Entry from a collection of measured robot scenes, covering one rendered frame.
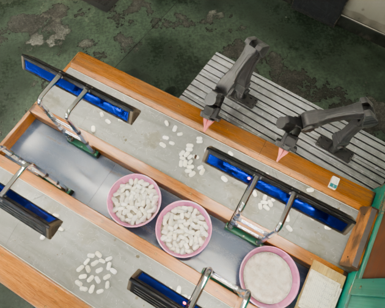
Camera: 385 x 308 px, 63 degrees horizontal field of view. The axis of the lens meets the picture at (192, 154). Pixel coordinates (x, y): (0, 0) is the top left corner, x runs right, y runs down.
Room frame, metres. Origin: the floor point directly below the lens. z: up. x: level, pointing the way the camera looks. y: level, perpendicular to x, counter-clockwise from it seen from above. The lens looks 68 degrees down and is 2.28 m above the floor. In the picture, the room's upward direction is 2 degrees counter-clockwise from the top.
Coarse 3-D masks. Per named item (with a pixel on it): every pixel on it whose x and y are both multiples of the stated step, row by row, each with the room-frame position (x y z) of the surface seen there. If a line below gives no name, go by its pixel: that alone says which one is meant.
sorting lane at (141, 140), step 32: (64, 96) 1.01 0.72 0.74; (96, 128) 0.80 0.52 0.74; (128, 128) 0.79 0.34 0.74; (160, 128) 0.78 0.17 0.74; (192, 128) 0.78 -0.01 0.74; (160, 160) 0.60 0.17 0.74; (192, 160) 0.59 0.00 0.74; (256, 160) 0.58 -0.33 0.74; (224, 192) 0.41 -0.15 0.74; (320, 192) 0.40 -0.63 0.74; (288, 224) 0.25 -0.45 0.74; (320, 224) 0.24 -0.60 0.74; (320, 256) 0.10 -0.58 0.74
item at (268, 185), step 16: (208, 160) 0.46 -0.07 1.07; (224, 160) 0.45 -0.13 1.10; (240, 160) 0.46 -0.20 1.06; (240, 176) 0.39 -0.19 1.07; (272, 176) 0.39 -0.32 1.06; (272, 192) 0.32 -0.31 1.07; (288, 192) 0.31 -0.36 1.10; (304, 192) 0.32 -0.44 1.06; (304, 208) 0.25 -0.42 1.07; (320, 208) 0.24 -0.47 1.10; (336, 208) 0.25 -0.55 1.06; (336, 224) 0.19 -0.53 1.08; (352, 224) 0.18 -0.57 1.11
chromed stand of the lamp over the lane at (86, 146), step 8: (56, 80) 0.85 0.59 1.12; (48, 88) 0.81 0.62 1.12; (88, 88) 0.80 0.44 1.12; (40, 96) 0.77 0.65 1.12; (80, 96) 0.76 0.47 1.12; (40, 104) 0.74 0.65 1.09; (72, 104) 0.72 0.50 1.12; (48, 112) 0.74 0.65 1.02; (56, 120) 0.73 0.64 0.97; (72, 120) 0.67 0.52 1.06; (64, 128) 0.75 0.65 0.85; (72, 128) 0.66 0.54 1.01; (80, 136) 0.66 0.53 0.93; (72, 144) 0.73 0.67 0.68; (80, 144) 0.72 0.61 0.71; (88, 144) 0.66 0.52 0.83; (88, 152) 0.68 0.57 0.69; (96, 152) 0.67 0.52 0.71
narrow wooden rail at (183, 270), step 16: (0, 160) 0.62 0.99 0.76; (32, 176) 0.53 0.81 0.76; (48, 192) 0.44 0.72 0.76; (64, 192) 0.43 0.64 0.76; (80, 208) 0.35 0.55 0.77; (96, 224) 0.27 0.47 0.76; (112, 224) 0.27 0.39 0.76; (128, 240) 0.19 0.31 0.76; (144, 240) 0.19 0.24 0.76; (160, 256) 0.12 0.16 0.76; (176, 272) 0.05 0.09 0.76; (192, 272) 0.05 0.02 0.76; (208, 288) -0.03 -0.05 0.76; (224, 288) -0.03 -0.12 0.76
